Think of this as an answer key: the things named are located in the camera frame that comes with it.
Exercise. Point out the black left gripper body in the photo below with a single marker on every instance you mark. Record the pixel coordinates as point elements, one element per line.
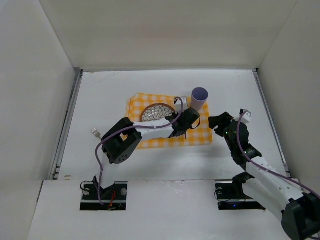
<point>181,129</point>

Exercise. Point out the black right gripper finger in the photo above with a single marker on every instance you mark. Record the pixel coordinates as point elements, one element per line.
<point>221,121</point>
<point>220,131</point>

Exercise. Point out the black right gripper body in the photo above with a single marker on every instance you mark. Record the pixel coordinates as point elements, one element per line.
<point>222,120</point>

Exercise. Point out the lavender paper cup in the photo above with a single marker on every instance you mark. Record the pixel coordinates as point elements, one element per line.
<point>199,96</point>

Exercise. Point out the patterned ceramic plate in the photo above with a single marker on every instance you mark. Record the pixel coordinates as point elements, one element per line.
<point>156,111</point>

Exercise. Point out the yellow white checkered cloth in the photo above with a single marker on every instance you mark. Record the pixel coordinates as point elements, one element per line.
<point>194,137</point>

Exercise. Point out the silver copper fork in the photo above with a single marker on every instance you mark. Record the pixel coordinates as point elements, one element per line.
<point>96,133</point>

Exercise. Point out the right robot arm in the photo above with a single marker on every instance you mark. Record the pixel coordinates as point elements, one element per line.
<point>296,206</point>

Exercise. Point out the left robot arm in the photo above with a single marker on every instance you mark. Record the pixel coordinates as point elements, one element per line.
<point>122,140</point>

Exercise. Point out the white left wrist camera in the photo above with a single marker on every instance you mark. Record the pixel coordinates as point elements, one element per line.
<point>180,104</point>

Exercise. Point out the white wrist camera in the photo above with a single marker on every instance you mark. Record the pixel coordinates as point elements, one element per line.
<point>245,116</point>
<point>180,104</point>

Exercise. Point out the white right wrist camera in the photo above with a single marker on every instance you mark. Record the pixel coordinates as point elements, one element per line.
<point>245,116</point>

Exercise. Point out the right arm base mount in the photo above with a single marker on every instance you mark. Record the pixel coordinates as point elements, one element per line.
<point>230,196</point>

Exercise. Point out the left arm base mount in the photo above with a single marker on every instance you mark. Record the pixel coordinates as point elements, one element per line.
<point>113,198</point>

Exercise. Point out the left aluminium table rail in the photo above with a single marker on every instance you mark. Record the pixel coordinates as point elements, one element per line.
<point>63,137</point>

